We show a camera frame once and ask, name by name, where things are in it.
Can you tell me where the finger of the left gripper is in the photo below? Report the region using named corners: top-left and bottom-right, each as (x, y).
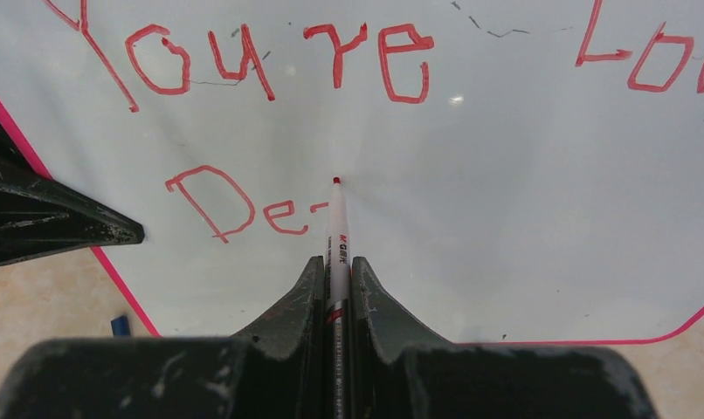
top-left (0, 121), bottom-right (145, 266)

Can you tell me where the red marker pen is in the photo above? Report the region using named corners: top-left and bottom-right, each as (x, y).
top-left (324, 177), bottom-right (354, 418)

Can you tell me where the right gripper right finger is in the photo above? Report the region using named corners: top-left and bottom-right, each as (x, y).
top-left (352, 257), bottom-right (657, 418)

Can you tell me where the pink-framed whiteboard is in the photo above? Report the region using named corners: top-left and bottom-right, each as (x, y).
top-left (0, 1), bottom-right (704, 343)

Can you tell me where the blue-capped marker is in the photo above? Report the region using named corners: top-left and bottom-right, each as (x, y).
top-left (110, 314), bottom-right (132, 336)

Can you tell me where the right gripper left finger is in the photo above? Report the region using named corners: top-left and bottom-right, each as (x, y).
top-left (0, 257), bottom-right (323, 418)

